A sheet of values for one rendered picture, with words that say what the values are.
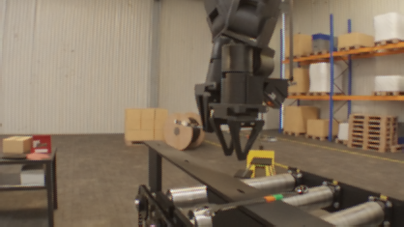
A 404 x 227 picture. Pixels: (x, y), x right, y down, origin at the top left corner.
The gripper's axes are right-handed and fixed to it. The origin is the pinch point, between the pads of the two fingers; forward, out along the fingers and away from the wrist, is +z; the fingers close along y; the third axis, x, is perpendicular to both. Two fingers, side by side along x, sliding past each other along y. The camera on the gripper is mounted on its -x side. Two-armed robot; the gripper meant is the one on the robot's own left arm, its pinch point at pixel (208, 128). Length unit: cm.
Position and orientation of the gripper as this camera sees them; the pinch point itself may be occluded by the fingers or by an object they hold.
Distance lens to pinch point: 59.7
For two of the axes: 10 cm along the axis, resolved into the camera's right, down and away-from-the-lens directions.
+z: -2.1, 9.7, -0.9
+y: -4.4, -0.2, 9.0
